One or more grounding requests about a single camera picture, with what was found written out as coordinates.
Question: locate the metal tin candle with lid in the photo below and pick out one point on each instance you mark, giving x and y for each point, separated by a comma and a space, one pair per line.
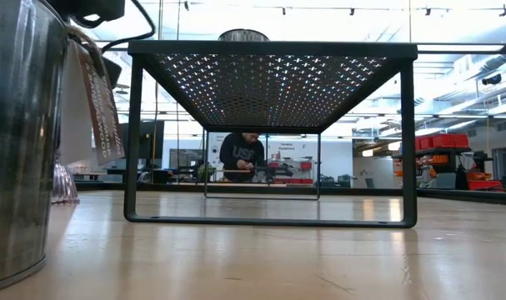
19, 146
243, 36

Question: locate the white paper hang tag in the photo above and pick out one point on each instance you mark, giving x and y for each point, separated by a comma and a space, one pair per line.
71, 104

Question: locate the printed paper hang tag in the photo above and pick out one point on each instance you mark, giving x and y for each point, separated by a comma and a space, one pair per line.
104, 112

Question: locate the black monitor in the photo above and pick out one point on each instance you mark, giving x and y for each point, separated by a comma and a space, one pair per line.
148, 141

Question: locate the black perforated metal shelf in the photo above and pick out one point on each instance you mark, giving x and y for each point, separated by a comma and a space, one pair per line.
269, 48

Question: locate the background potted plant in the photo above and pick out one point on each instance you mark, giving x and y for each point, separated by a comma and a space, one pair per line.
206, 171

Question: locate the person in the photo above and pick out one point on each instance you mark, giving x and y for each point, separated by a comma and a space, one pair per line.
240, 152

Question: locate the red storage bin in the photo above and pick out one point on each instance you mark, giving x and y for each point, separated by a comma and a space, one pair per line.
448, 141
424, 142
304, 166
486, 185

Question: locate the storage shelf rack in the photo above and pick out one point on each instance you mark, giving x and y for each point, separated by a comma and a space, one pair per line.
444, 166

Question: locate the black ceiling camera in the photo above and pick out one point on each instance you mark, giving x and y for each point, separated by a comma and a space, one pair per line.
491, 79

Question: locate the black aluminium rig frame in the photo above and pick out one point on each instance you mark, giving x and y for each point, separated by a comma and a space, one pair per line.
465, 196

